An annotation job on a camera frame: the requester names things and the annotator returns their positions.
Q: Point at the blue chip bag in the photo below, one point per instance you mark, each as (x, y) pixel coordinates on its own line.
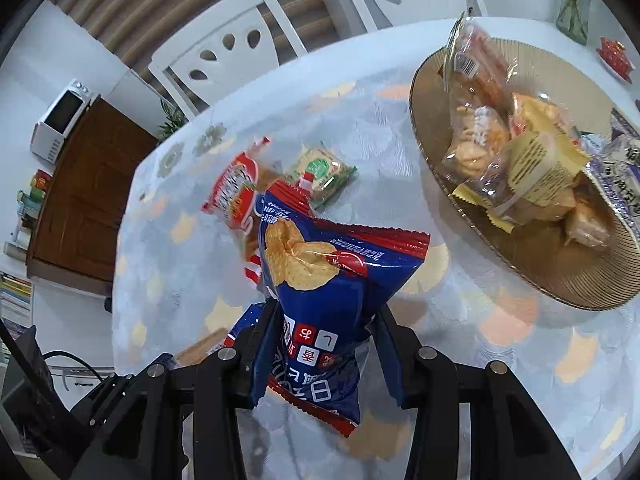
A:
(325, 300)

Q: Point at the red striped snack packet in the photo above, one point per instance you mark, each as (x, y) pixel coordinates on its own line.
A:
(232, 195)

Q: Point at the grey and white snack packet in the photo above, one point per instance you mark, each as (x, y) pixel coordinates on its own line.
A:
(620, 180)

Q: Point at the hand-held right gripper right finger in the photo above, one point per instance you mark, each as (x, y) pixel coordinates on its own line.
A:
(395, 360)

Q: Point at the white microwave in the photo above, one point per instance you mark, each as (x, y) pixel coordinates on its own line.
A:
(62, 120)

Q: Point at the wrapped square pastry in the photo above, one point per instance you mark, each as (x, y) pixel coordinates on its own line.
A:
(590, 225)

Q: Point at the group of bottles and boxes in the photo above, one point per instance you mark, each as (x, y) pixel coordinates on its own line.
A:
(30, 210)

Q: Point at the clear cracker packet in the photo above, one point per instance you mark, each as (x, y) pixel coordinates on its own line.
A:
(475, 150)

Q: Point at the blue-edged tan cracker packet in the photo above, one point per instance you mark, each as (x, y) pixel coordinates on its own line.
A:
(200, 350)

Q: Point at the row of books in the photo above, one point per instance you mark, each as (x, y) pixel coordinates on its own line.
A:
(15, 305)

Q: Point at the yellow zigzag-edged snack packet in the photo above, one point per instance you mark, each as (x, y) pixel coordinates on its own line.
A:
(535, 170)

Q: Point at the green and white snack packet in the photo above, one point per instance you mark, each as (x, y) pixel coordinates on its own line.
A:
(325, 170)

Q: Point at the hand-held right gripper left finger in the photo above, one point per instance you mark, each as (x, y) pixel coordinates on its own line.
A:
(250, 355)

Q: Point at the glass vase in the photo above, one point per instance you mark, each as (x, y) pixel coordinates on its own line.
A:
(574, 5)

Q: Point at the green potted plant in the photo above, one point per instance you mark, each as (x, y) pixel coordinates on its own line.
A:
(172, 120)

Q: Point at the amber ribbed glass plate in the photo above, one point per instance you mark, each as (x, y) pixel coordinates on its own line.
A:
(550, 270)

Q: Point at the brown wooden cabinet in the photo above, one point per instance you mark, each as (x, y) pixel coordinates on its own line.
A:
(90, 185)

